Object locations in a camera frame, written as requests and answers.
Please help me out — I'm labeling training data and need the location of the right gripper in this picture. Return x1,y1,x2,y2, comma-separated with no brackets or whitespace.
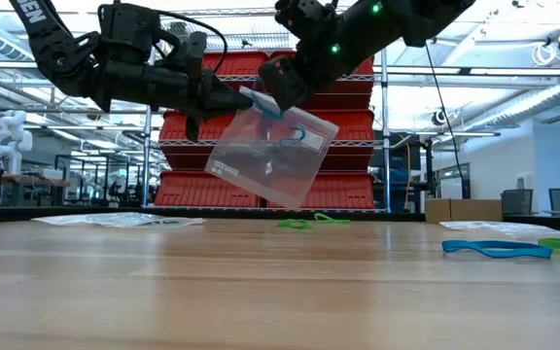
260,18,359,112

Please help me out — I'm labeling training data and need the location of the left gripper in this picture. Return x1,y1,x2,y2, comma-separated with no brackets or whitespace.
95,31,255,143

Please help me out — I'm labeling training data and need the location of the blue rubber band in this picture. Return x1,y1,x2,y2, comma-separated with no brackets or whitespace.
252,88,285,122
441,238,555,260
278,123,309,149

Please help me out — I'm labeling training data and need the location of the clear plastic zip bag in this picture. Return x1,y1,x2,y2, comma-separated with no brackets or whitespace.
204,86,340,211
30,211,207,229
438,219,560,235

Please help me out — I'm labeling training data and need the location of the red plastic storage bin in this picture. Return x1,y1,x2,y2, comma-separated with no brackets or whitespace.
279,109,376,172
201,51,270,111
153,170,267,210
269,50,375,112
157,109,281,172
264,170,377,210

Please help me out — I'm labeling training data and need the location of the black equipment rack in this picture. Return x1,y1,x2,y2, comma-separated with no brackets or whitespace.
387,135,438,214

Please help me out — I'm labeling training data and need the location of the round grey fixture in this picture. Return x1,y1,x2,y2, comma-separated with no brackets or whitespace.
430,108,452,127

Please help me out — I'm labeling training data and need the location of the wooden workbench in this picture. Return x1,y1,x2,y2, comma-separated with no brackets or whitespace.
0,168,73,209

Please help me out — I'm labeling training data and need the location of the brown cardboard box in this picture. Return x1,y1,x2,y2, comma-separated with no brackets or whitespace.
424,197,505,225

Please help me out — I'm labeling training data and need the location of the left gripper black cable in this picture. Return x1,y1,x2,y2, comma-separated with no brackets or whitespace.
151,8,229,75

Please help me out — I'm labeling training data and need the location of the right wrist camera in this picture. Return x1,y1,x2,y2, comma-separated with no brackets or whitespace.
273,0,342,31

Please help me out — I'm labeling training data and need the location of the yellow cable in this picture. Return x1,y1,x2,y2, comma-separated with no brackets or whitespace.
402,139,414,211

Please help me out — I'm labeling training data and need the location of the background black frame workstation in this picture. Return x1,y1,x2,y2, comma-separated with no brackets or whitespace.
54,154,146,208

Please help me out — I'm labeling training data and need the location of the black hanging cable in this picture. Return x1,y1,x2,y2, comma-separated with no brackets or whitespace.
414,38,472,199

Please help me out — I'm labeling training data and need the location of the black aluminium table frame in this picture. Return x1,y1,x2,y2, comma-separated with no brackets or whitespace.
0,205,560,232

